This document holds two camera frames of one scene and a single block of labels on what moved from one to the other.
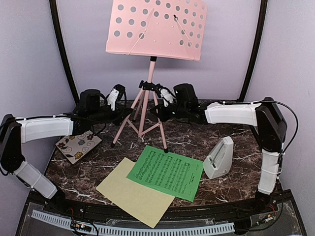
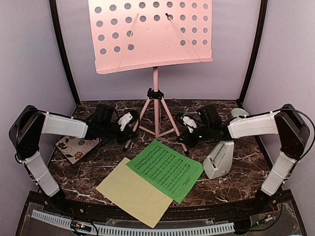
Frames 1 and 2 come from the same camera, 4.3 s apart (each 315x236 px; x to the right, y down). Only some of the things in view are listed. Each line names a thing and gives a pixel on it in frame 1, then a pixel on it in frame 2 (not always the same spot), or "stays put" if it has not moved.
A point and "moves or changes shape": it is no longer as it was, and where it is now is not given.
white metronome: x=219 y=161 stays put
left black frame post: x=53 y=4 stays put
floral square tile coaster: x=77 y=146 stays put
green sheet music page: x=173 y=173 moves or changes shape
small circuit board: x=81 y=227 stays put
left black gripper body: x=115 y=120 -> x=119 y=139
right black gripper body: x=166 y=116 -> x=194 y=141
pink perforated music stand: x=172 y=29 moves or changes shape
